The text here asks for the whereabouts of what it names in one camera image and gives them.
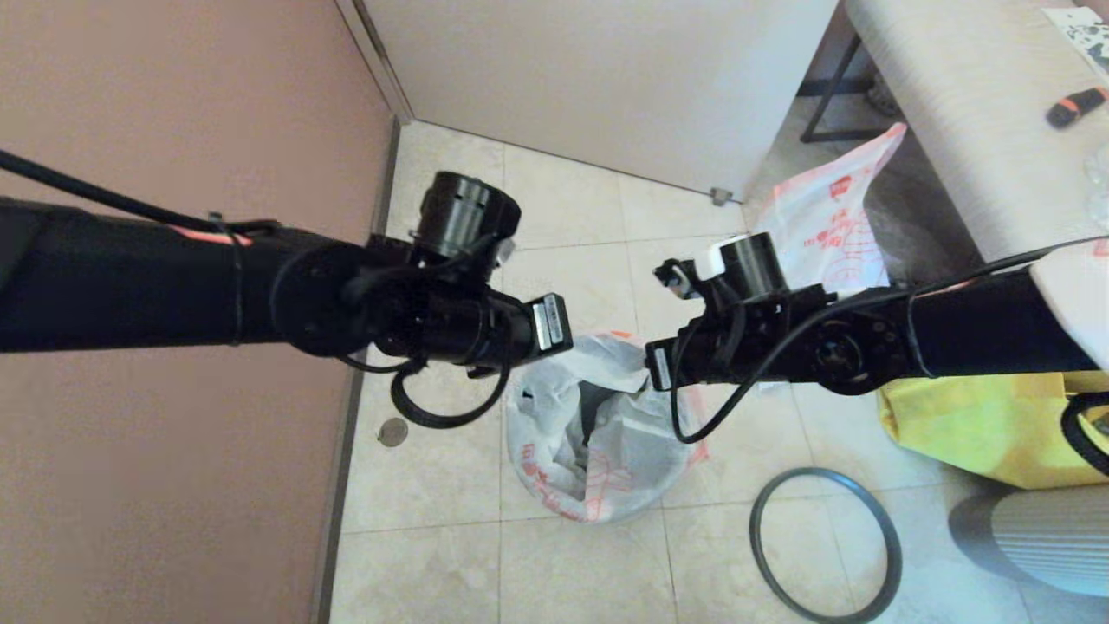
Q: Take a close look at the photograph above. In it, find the white red-print trash bag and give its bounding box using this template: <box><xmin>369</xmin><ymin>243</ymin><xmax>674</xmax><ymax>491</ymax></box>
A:
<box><xmin>752</xmin><ymin>124</ymin><xmax>907</xmax><ymax>297</ymax></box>
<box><xmin>504</xmin><ymin>329</ymin><xmax>710</xmax><ymax>524</ymax></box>

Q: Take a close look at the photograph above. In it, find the grey bin retaining ring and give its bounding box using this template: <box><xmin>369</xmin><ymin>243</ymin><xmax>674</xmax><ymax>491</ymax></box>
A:
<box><xmin>749</xmin><ymin>468</ymin><xmax>904</xmax><ymax>623</ymax></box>

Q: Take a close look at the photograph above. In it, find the clear bag with dark contents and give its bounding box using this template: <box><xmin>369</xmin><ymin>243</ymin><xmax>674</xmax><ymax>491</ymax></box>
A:
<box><xmin>866</xmin><ymin>169</ymin><xmax>984</xmax><ymax>287</ymax></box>

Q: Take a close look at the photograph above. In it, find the yellow fabric bag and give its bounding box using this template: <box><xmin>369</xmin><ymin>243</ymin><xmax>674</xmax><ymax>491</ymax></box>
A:
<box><xmin>877</xmin><ymin>371</ymin><xmax>1109</xmax><ymax>491</ymax></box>

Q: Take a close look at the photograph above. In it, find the white door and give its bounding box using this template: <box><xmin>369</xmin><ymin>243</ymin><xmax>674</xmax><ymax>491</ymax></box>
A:
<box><xmin>336</xmin><ymin>0</ymin><xmax>840</xmax><ymax>205</ymax></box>

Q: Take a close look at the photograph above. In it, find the white wood-grain table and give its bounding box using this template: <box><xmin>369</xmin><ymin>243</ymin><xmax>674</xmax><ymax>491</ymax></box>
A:
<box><xmin>842</xmin><ymin>0</ymin><xmax>1109</xmax><ymax>265</ymax></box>

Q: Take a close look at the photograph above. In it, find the grey ribbed round object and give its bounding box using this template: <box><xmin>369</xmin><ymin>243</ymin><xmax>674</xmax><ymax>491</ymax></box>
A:
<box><xmin>947</xmin><ymin>484</ymin><xmax>1109</xmax><ymax>599</ymax></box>

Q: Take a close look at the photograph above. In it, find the clear plastic wrap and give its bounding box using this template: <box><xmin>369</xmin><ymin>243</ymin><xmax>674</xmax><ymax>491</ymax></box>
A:
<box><xmin>1083</xmin><ymin>143</ymin><xmax>1109</xmax><ymax>231</ymax></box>

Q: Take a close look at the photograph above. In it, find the black and orange marker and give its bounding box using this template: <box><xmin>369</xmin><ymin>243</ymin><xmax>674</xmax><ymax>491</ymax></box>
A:
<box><xmin>1045</xmin><ymin>87</ymin><xmax>1109</xmax><ymax>131</ymax></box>

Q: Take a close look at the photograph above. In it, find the black-patterned white paper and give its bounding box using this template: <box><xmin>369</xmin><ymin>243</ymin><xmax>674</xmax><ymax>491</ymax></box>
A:
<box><xmin>1042</xmin><ymin>7</ymin><xmax>1109</xmax><ymax>79</ymax></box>

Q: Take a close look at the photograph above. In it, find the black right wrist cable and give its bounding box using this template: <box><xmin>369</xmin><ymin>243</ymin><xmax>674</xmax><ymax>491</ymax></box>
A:
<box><xmin>671</xmin><ymin>243</ymin><xmax>1109</xmax><ymax>478</ymax></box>

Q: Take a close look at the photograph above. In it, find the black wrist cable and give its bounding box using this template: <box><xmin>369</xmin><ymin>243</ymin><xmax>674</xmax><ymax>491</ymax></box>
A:
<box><xmin>0</xmin><ymin>149</ymin><xmax>512</xmax><ymax>430</ymax></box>
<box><xmin>671</xmin><ymin>243</ymin><xmax>1109</xmax><ymax>478</ymax></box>

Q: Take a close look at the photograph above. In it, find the black metal table frame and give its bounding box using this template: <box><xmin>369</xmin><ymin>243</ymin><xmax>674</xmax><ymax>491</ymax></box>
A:
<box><xmin>795</xmin><ymin>35</ymin><xmax>907</xmax><ymax>145</ymax></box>

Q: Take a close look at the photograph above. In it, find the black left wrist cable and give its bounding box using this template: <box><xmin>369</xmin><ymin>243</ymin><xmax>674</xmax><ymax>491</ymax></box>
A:
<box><xmin>0</xmin><ymin>149</ymin><xmax>512</xmax><ymax>430</ymax></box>

